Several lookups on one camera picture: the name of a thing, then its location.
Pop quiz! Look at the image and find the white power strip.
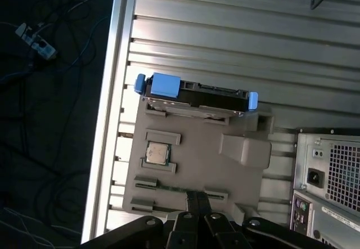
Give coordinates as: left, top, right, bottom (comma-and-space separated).
15, 22, 59, 61

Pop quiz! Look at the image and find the silver CPU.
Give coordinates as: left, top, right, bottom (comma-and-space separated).
145, 141, 169, 165

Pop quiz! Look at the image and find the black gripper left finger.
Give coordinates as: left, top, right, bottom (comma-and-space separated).
80, 190, 199, 249

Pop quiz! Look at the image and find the hard disk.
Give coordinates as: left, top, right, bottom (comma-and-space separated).
134, 73, 259, 120

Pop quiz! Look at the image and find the open black PC case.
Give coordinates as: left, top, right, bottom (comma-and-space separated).
289, 128, 360, 249

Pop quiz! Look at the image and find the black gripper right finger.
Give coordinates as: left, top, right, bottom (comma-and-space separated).
196, 192, 306, 249

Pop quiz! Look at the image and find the grey power supply unit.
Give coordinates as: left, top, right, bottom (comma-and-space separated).
294, 133, 360, 213

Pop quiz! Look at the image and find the grey parts rack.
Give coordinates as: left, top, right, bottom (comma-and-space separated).
122, 98, 275, 215

